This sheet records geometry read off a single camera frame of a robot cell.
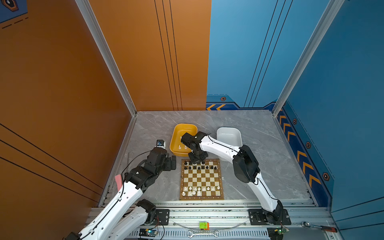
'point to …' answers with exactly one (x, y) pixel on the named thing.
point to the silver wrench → (190, 233)
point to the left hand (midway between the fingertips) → (167, 156)
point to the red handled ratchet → (307, 224)
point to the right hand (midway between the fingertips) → (195, 162)
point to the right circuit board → (277, 233)
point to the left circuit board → (150, 232)
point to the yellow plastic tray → (177, 147)
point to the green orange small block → (204, 225)
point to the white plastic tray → (230, 135)
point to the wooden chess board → (201, 181)
